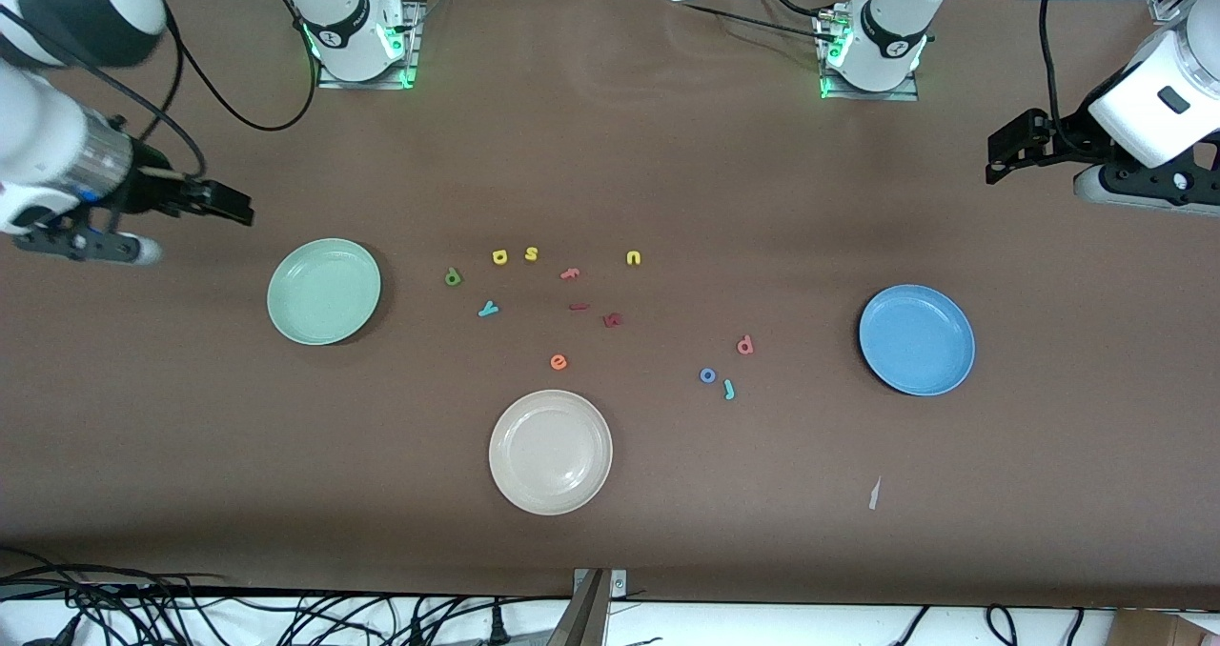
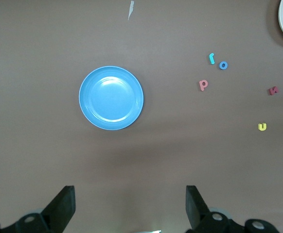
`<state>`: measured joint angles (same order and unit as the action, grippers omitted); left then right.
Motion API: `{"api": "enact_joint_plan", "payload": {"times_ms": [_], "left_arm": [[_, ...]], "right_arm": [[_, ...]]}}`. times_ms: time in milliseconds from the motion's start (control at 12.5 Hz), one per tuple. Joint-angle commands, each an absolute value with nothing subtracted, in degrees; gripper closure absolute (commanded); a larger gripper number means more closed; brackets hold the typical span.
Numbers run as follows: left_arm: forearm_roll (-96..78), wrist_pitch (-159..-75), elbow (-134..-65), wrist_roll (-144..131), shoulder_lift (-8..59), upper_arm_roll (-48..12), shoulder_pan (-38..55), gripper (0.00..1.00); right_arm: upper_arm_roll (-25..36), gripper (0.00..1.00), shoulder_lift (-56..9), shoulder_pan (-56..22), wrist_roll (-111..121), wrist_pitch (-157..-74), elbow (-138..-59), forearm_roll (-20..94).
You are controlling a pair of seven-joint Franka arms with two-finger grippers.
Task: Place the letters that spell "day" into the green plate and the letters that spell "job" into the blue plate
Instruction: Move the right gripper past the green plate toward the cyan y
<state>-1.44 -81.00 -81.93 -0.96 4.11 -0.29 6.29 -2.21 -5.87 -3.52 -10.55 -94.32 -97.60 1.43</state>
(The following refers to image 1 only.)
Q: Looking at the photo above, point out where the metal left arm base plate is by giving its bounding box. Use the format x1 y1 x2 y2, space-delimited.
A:
815 8 921 102

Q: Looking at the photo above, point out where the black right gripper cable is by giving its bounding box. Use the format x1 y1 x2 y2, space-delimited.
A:
0 3 208 180

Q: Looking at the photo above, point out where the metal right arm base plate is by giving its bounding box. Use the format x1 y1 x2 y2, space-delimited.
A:
315 0 425 91

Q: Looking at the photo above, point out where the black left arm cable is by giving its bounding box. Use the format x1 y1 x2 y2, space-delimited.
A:
1039 0 1097 151

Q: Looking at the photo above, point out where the grey table leg beam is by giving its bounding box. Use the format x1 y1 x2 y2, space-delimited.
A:
545 570 611 646

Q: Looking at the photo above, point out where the metal corner bracket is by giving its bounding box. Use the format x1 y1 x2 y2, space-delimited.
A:
572 568 628 601

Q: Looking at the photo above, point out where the beige plate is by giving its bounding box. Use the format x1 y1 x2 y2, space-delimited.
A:
488 389 614 516

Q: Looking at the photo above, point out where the blue plate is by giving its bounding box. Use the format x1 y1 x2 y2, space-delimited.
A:
858 284 977 397

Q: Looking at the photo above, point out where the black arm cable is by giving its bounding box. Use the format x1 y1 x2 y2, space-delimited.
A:
162 0 318 132
1039 0 1097 151

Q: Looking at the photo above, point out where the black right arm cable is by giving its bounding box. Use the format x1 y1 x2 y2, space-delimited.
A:
162 0 318 132

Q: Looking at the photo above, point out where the green plate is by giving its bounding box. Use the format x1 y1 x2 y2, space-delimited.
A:
267 237 382 347

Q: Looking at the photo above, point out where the cardboard box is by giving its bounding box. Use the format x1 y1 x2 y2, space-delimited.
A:
1110 610 1220 646

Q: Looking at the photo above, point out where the black cable on table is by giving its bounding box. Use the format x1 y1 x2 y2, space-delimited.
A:
667 0 840 47
758 0 840 24

